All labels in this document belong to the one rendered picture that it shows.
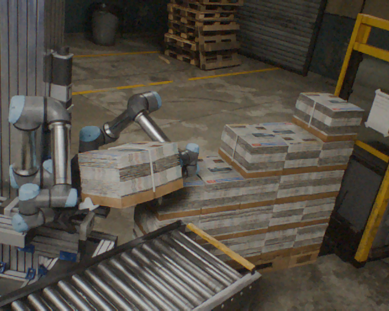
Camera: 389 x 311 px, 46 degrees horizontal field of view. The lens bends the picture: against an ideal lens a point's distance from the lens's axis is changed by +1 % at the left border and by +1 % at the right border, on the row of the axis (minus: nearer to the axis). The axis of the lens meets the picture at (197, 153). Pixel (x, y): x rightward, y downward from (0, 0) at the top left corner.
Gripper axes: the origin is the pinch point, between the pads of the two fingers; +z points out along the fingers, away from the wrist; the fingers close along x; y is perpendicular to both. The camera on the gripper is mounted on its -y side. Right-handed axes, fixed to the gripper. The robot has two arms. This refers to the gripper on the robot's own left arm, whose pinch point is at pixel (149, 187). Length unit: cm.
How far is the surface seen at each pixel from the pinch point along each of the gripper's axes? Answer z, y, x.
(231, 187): -70, -19, -4
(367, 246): -181, -91, 33
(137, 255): 23.0, -25.2, 13.0
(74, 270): 53, -22, 8
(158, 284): 29, -32, 33
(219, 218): -66, -39, -13
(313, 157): -130, -11, 22
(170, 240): 2.8, -24.9, 14.5
